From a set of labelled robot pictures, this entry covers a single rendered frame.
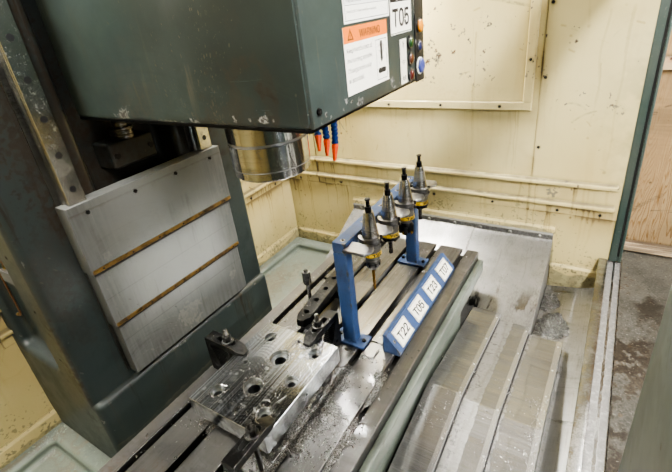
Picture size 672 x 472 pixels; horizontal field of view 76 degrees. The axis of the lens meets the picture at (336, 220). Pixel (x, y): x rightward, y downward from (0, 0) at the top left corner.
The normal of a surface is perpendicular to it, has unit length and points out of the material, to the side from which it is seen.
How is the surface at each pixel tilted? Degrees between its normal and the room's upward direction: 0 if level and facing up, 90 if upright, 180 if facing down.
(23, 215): 90
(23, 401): 90
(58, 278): 90
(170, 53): 90
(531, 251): 24
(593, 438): 0
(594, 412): 0
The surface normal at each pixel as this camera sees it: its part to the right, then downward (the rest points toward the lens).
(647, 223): -0.52, 0.43
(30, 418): 0.84, 0.15
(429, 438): -0.17, -0.83
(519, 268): -0.31, -0.63
